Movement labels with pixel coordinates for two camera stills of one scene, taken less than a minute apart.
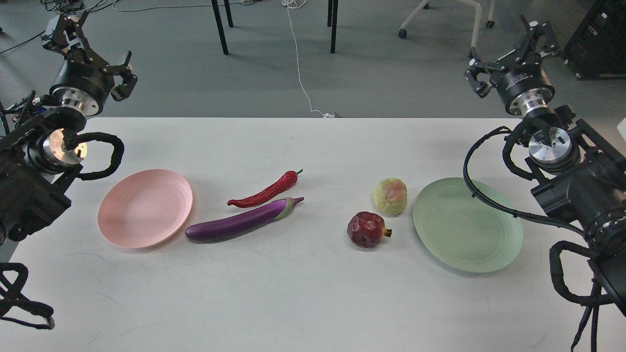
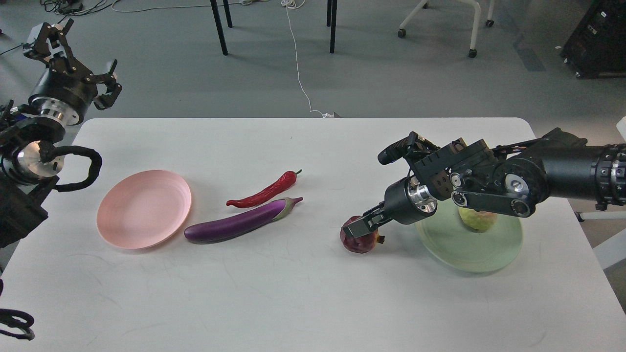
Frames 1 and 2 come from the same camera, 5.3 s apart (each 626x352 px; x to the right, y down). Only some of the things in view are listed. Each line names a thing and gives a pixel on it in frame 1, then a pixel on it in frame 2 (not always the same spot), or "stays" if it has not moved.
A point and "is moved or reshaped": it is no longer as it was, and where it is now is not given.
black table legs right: (332, 20) stays
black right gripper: (524, 87) → (405, 201)
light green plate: (464, 232) stays
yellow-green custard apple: (390, 195) is moved or reshaped
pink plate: (145, 209) stays
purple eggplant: (236, 224) stays
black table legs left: (219, 23) stays
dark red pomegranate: (367, 230) is moved or reshaped
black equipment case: (597, 49) stays
